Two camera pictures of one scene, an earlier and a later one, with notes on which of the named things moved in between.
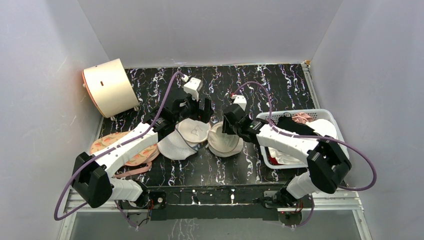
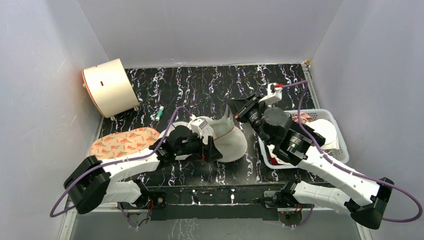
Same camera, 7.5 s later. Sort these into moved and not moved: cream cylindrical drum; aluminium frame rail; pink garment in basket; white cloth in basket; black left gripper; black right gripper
Moved: black right gripper; black left gripper
Not moved: white cloth in basket; pink garment in basket; cream cylindrical drum; aluminium frame rail
